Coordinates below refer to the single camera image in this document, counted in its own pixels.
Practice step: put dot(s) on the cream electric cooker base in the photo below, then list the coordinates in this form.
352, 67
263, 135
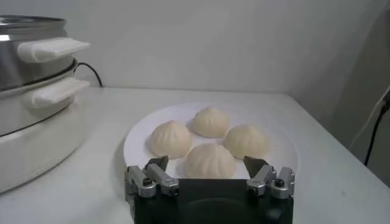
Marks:
36, 146

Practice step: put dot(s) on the white steamed baozi bun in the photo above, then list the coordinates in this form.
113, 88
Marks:
170, 139
210, 161
246, 141
211, 122

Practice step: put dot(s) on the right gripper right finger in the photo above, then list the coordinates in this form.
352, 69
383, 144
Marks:
263, 176

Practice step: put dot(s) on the white round plate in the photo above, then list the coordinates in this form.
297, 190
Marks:
137, 143

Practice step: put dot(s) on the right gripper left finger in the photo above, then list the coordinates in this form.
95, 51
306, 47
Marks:
158, 177

